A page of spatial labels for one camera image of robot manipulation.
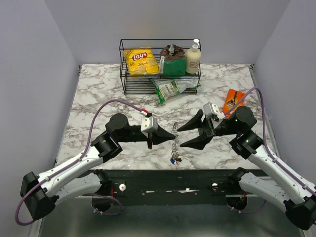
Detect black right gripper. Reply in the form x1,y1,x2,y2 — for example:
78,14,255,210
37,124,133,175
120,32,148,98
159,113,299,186
177,108,240,150

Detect silver keyring disc with rings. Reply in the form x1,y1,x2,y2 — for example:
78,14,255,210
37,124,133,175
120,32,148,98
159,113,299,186
171,122,180,160

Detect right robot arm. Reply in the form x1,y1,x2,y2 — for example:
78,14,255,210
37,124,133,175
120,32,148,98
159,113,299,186
178,103,316,230

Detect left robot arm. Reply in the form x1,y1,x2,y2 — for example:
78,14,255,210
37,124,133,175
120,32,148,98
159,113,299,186
20,113,175,221

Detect green white snack bag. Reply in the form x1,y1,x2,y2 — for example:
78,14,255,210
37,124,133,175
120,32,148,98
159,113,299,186
149,79,201,104

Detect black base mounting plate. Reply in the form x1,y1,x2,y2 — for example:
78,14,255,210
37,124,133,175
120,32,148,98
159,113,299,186
86,170,244,207

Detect yellow Lays chips bag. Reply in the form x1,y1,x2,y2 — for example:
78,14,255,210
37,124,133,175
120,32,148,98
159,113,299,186
123,47,160,76

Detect cream lotion pump bottle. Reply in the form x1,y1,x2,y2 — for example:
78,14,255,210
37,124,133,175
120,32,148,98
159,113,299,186
185,38,201,74

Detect green brown paper bag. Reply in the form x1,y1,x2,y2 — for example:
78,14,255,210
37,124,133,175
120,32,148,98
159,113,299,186
159,44,186,77

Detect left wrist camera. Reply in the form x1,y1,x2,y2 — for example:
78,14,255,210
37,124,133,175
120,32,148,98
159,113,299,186
141,116,158,134

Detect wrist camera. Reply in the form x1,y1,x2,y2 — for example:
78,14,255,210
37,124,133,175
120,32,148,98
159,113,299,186
141,116,158,134
203,102,220,119

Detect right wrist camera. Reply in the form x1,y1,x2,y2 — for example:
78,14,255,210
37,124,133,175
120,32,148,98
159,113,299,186
203,102,220,119

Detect black wire rack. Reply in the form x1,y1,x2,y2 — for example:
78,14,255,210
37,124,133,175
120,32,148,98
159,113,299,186
119,38,201,94

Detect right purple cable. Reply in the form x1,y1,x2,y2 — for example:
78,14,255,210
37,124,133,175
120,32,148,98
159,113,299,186
223,86,316,214

